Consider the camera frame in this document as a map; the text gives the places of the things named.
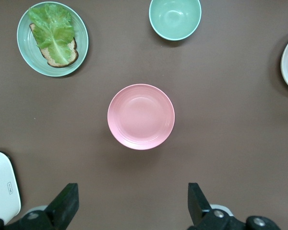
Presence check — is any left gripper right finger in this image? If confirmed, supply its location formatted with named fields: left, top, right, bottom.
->
left=188, top=183, right=281, bottom=230

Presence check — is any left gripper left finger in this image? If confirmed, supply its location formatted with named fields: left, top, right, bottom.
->
left=0, top=183, right=79, bottom=230

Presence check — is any pink shallow bowl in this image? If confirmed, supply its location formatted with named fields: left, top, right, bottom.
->
left=107, top=83, right=176, bottom=151

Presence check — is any white toaster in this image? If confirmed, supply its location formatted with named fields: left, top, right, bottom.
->
left=0, top=150, right=22, bottom=222

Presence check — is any brown table cover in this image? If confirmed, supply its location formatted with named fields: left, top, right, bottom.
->
left=0, top=0, right=288, bottom=230

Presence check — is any bread slice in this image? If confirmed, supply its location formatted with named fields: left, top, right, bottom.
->
left=29, top=23, right=79, bottom=69

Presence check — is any green plate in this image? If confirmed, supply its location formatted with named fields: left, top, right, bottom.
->
left=16, top=1, right=89, bottom=78

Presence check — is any green lettuce leaf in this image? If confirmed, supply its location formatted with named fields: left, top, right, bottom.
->
left=27, top=2, right=75, bottom=66

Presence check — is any green deep bowl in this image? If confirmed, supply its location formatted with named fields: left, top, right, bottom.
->
left=148, top=0, right=202, bottom=41

